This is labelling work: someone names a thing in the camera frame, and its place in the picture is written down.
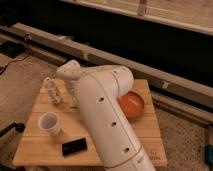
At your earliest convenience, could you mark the white sponge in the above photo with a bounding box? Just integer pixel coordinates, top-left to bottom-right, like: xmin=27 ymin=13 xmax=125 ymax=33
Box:
xmin=69 ymin=96 xmax=77 ymax=108

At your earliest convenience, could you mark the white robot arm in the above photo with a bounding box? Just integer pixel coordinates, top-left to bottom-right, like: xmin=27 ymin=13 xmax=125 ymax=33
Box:
xmin=56 ymin=61 xmax=156 ymax=171

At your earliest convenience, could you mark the white ribbed bottle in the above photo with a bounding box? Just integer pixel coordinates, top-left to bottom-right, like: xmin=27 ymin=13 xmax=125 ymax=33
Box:
xmin=44 ymin=77 xmax=62 ymax=105

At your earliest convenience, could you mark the white plastic cup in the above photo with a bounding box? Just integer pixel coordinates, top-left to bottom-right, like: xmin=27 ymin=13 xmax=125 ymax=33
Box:
xmin=38 ymin=112 xmax=60 ymax=136

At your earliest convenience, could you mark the black rectangular block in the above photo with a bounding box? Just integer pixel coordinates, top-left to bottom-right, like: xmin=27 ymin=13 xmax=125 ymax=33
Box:
xmin=62 ymin=138 xmax=87 ymax=156

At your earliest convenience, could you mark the orange bowl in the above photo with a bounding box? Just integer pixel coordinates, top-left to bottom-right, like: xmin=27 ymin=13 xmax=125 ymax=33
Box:
xmin=118 ymin=91 xmax=144 ymax=119

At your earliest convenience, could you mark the black floor box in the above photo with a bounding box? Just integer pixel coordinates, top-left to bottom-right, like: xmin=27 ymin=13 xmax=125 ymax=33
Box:
xmin=0 ymin=41 xmax=26 ymax=58

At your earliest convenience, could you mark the black clamp handle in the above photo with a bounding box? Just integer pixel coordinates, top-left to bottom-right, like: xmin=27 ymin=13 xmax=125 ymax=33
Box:
xmin=0 ymin=122 xmax=25 ymax=137

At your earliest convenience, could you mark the grey metal rail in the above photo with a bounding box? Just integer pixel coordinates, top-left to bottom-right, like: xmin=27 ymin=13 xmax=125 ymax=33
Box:
xmin=0 ymin=23 xmax=213 ymax=125

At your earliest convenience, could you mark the wooden window frame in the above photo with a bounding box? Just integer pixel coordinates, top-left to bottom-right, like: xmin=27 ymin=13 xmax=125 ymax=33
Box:
xmin=63 ymin=0 xmax=213 ymax=36

